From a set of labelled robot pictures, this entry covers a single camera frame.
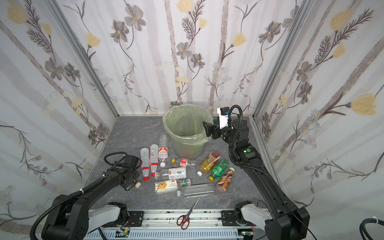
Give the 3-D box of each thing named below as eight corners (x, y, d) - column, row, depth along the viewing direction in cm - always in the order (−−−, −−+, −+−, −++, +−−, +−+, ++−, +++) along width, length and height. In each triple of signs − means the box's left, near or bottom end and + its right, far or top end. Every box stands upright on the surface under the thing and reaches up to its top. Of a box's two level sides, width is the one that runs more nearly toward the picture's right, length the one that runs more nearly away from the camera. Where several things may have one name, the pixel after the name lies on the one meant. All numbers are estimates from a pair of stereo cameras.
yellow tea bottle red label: (195, 173, 90) (195, 170, 86) (212, 153, 99) (213, 149, 95) (204, 179, 88) (204, 176, 84) (220, 158, 96) (221, 155, 93)
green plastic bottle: (206, 178, 88) (207, 175, 85) (222, 160, 95) (223, 157, 92) (213, 184, 86) (214, 181, 83) (228, 166, 93) (230, 163, 90)
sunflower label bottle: (157, 195, 83) (154, 191, 78) (157, 186, 87) (154, 182, 81) (178, 191, 85) (177, 187, 80) (177, 182, 88) (177, 178, 83)
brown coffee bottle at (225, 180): (215, 187, 86) (216, 184, 82) (228, 167, 93) (229, 164, 90) (223, 193, 83) (225, 191, 80) (236, 172, 91) (238, 169, 88)
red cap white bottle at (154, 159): (151, 177, 88) (149, 174, 86) (151, 147, 101) (150, 144, 99) (159, 175, 89) (158, 173, 86) (158, 146, 102) (157, 143, 99)
